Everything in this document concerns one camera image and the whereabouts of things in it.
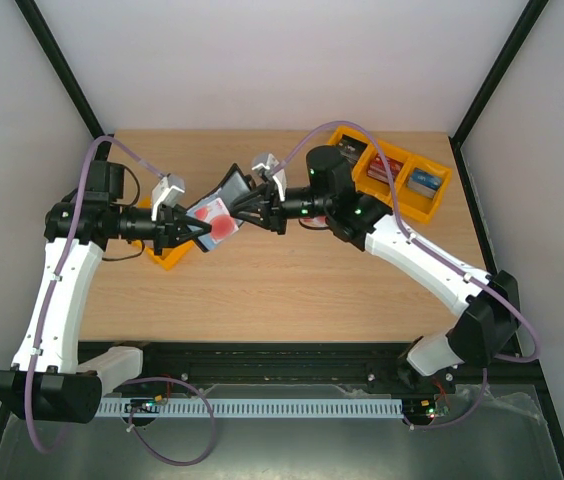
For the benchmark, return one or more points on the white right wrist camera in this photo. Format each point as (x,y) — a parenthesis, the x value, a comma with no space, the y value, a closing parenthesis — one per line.
(268,168)

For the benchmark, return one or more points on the white slotted cable duct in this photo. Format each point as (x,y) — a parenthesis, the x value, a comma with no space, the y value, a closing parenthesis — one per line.
(255,408)

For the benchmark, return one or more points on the red card stack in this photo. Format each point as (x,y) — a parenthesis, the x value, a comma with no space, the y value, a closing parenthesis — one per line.
(376,169)

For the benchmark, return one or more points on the small yellow plastic bin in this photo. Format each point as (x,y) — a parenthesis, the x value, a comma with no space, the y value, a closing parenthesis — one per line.
(169,256)

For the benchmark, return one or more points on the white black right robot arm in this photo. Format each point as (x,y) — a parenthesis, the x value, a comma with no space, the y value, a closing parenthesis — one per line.
(479,301)

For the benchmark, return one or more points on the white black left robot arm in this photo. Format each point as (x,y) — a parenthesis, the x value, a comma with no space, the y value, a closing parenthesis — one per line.
(45,380)

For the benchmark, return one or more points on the black aluminium frame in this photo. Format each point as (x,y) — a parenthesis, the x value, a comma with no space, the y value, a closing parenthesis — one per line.
(522,28)

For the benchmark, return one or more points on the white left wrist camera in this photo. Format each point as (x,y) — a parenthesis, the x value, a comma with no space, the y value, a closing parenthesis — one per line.
(169,189)

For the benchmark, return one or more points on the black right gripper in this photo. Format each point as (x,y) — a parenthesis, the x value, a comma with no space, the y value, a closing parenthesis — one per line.
(276,208)

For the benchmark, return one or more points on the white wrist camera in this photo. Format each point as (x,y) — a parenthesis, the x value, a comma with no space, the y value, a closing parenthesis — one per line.
(268,168)
(169,189)

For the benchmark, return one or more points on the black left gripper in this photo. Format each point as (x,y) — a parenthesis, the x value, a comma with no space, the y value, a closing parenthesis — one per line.
(169,231)

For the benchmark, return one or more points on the blue card stack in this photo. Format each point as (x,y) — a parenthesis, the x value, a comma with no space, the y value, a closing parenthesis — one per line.
(424,183)

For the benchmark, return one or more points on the black card stack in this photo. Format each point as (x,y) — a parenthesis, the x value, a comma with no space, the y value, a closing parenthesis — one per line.
(351,148)

